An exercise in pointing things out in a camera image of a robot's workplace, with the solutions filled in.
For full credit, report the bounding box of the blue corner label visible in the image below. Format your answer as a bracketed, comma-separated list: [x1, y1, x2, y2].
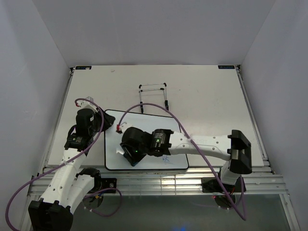
[218, 65, 235, 69]
[75, 66, 92, 70]

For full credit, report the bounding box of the blue corner label left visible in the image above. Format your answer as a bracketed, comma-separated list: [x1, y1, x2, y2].
[75, 66, 92, 70]

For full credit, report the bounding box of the blue bone-shaped eraser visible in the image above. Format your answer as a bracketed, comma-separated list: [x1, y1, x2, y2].
[123, 154, 144, 167]

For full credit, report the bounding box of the black wire whiteboard stand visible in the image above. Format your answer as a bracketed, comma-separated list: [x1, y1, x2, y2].
[138, 82, 169, 110]

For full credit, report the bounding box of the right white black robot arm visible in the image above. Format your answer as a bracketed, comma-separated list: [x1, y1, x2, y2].
[116, 126, 252, 191]

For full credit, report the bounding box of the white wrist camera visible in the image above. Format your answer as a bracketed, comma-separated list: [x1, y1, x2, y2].
[75, 96, 98, 113]
[116, 122, 132, 134]

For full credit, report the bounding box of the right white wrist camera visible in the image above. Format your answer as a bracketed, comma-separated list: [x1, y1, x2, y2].
[116, 122, 132, 134]

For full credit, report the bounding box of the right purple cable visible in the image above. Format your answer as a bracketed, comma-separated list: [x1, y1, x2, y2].
[116, 103, 247, 221]

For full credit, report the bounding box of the aluminium rail frame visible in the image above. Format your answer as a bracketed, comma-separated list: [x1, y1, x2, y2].
[27, 166, 288, 197]

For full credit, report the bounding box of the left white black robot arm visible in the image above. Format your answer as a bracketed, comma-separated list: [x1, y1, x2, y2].
[28, 108, 115, 231]

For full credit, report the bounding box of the blue corner label right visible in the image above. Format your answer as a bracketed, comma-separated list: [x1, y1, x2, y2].
[218, 65, 235, 69]

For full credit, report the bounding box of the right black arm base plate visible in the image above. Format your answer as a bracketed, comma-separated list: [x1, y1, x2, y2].
[201, 177, 242, 194]

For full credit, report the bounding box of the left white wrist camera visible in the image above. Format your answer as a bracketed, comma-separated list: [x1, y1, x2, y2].
[75, 96, 98, 113]

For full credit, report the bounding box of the white whiteboard black frame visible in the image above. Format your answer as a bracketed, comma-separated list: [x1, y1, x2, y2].
[104, 110, 189, 171]

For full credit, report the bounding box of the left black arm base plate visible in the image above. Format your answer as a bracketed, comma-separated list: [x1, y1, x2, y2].
[98, 178, 117, 193]

